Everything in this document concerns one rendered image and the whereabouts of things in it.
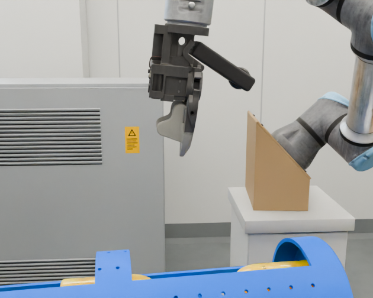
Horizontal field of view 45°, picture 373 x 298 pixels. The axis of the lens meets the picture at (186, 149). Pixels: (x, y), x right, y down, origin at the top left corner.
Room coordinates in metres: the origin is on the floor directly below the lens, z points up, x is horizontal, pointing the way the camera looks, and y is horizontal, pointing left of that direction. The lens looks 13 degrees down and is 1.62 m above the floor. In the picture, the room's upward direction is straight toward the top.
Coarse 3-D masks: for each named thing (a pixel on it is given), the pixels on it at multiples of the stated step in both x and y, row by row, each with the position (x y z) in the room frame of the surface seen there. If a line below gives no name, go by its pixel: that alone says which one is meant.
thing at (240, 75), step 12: (192, 48) 0.73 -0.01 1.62; (204, 48) 0.71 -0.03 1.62; (204, 60) 0.72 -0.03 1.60; (216, 60) 0.72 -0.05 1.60; (228, 60) 0.72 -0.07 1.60; (216, 72) 0.76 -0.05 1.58; (228, 72) 0.72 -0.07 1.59; (240, 72) 0.73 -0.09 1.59; (240, 84) 0.73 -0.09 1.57; (252, 84) 0.73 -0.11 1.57
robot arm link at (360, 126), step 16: (352, 0) 0.99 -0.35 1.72; (368, 0) 0.97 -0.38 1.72; (336, 16) 1.05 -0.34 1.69; (352, 16) 0.99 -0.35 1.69; (368, 16) 0.95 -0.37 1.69; (352, 32) 1.02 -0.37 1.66; (368, 32) 0.96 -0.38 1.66; (352, 48) 1.03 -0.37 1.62; (368, 48) 0.99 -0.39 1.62; (368, 64) 1.03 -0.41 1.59; (352, 80) 1.11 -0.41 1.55; (368, 80) 1.05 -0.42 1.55; (352, 96) 1.12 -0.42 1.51; (368, 96) 1.08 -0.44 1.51; (352, 112) 1.14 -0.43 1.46; (368, 112) 1.11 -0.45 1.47; (336, 128) 1.25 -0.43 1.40; (352, 128) 1.17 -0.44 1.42; (368, 128) 1.14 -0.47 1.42; (336, 144) 1.24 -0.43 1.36; (352, 144) 1.18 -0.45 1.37; (368, 144) 1.16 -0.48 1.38; (352, 160) 1.19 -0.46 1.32; (368, 160) 1.17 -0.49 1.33
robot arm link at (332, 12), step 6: (306, 0) 1.07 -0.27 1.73; (312, 0) 1.04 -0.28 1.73; (318, 0) 1.03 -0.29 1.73; (324, 0) 1.02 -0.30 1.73; (330, 0) 1.02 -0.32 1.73; (336, 0) 1.03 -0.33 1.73; (318, 6) 1.05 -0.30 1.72; (324, 6) 1.04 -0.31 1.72; (330, 6) 1.04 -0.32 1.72; (336, 6) 1.03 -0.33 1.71; (330, 12) 1.06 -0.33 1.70; (336, 18) 1.05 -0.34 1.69
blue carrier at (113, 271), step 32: (96, 256) 0.79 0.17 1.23; (128, 256) 0.79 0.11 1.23; (288, 256) 0.97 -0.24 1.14; (320, 256) 0.81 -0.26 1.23; (0, 288) 0.87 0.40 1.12; (32, 288) 0.89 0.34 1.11; (64, 288) 0.70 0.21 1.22; (96, 288) 0.71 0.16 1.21; (128, 288) 0.71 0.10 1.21; (160, 288) 0.72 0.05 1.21; (192, 288) 0.72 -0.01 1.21; (224, 288) 0.73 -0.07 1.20; (256, 288) 0.73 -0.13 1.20; (288, 288) 0.74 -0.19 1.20; (320, 288) 0.75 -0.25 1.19
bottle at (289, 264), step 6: (252, 264) 0.84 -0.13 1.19; (258, 264) 0.84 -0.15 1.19; (264, 264) 0.84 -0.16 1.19; (270, 264) 0.84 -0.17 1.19; (276, 264) 0.84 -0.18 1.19; (282, 264) 0.84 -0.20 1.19; (288, 264) 0.84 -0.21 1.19; (294, 264) 0.84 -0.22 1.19; (300, 264) 0.84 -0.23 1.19; (306, 264) 0.84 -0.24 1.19; (240, 270) 0.83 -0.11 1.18; (246, 270) 0.82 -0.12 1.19; (252, 270) 0.82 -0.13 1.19
